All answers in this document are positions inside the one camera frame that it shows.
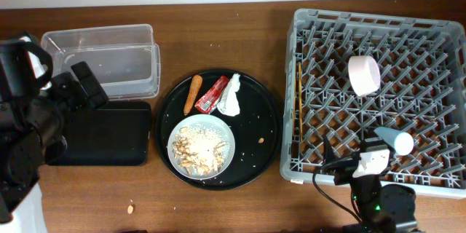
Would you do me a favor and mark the light blue cup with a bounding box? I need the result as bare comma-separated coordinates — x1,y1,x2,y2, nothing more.
374,127,414,156

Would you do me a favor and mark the pink bowl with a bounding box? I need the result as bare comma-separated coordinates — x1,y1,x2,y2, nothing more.
348,55,381,97

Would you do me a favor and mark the wooden chopstick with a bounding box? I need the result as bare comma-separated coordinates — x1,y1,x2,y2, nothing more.
298,62,303,144
291,81,296,140

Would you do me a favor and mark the white tissue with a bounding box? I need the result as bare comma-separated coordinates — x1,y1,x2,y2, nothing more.
217,74,240,117

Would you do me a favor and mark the grey plate with food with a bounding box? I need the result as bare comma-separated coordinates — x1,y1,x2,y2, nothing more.
167,114,236,181

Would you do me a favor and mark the red snack wrapper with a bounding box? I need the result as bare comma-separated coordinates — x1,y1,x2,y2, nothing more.
194,76,229,114

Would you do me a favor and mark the orange carrot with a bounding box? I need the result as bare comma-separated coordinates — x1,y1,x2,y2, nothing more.
183,74,203,116

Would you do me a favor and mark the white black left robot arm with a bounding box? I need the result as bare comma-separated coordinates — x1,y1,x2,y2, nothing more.
1,33,108,232

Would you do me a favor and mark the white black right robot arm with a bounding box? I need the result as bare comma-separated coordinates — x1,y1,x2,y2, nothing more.
320,137,417,232

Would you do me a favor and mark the grey dishwasher rack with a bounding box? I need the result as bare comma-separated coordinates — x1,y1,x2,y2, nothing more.
280,9,465,199

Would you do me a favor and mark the round black tray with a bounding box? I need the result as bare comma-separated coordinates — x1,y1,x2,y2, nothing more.
154,69,283,191

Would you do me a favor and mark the black rectangular bin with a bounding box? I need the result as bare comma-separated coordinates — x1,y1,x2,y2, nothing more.
50,100,151,166

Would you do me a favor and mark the clear plastic bin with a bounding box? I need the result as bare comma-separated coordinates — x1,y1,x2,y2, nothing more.
41,24,161,100

